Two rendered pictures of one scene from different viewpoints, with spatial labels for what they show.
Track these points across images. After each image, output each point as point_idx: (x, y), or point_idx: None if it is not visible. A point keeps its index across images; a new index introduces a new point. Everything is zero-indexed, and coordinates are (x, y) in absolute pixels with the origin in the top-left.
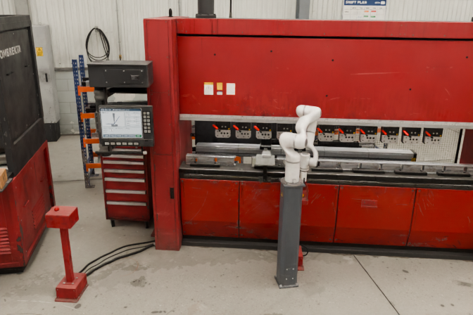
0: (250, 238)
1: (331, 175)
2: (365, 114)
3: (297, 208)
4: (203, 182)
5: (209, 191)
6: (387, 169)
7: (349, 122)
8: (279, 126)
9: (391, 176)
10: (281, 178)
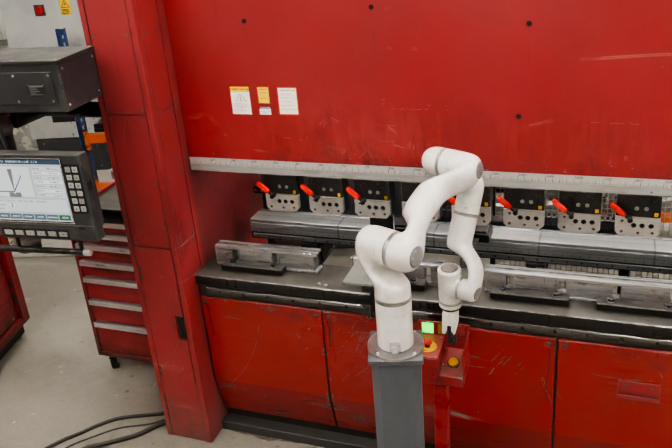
0: (362, 430)
1: (534, 314)
2: (626, 166)
3: (408, 412)
4: (248, 307)
5: (262, 327)
6: None
7: (583, 185)
8: (408, 188)
9: None
10: (373, 335)
